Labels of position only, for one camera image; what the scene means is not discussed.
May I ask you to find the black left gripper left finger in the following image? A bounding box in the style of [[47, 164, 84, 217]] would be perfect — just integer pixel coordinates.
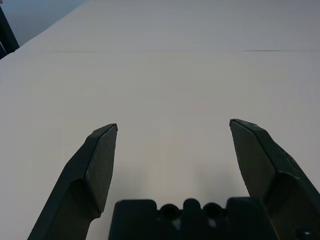
[[27, 123, 119, 240]]

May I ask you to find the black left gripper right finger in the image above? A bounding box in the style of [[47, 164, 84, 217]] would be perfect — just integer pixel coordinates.
[[228, 118, 320, 240]]

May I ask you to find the black framed side desk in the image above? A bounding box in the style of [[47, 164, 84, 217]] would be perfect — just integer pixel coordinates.
[[0, 4, 20, 60]]

